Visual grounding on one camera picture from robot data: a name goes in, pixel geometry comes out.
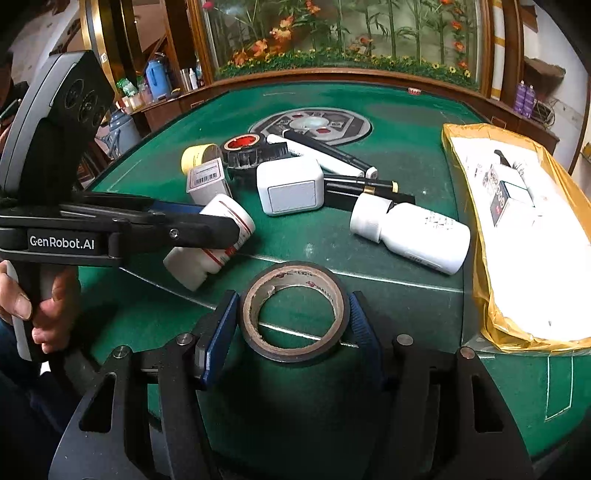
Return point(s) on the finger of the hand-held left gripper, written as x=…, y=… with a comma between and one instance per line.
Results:
x=175, y=207
x=194, y=233

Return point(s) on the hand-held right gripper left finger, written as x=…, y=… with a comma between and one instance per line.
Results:
x=219, y=337

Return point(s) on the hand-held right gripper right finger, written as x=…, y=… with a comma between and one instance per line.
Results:
x=364, y=332

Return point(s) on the white bottle with red stripe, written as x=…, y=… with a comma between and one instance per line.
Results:
x=187, y=270

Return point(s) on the white small labelled box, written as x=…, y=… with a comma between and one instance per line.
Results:
x=205, y=177

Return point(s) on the yellow tape roll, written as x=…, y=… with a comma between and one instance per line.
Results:
x=194, y=157

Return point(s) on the black round cooling fan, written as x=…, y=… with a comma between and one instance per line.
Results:
x=251, y=160

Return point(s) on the black tape roll brown core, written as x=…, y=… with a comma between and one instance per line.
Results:
x=295, y=272

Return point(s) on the black tape roll red label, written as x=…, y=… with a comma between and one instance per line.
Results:
x=240, y=142

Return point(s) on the white charger plug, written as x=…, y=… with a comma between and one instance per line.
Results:
x=291, y=196

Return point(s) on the large white pill bottle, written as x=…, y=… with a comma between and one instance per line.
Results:
x=425, y=240

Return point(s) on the black tube with gold band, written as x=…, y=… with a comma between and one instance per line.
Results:
x=351, y=199

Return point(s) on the white marker pen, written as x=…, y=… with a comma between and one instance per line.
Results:
x=318, y=159

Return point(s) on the black marker with beige caps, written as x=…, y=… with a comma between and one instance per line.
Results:
x=346, y=182

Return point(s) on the black marker with white caps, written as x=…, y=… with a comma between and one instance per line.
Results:
x=332, y=152

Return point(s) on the gold-lined storage box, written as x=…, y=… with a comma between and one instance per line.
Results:
x=517, y=277

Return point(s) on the person's left hand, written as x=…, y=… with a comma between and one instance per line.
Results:
x=55, y=314

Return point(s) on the grey plastic bucket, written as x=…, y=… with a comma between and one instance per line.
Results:
x=122, y=131

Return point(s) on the green packet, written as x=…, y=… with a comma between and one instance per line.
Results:
x=125, y=86

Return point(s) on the gold framed panel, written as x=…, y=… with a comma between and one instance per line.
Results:
x=92, y=41

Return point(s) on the steel tumbler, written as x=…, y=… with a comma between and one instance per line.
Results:
x=188, y=79

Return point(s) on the blue thermos jug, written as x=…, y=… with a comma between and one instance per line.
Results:
x=157, y=78

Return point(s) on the round table control panel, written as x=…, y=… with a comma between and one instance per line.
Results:
x=341, y=124

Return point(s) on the dark patterned small box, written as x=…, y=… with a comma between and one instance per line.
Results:
x=497, y=194

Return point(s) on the glass flower display case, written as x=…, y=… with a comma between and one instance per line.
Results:
x=369, y=27

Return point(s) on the purple spray can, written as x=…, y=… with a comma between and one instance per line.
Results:
x=530, y=101
x=520, y=97

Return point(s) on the wooden wall shelf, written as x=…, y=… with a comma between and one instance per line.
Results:
x=545, y=74

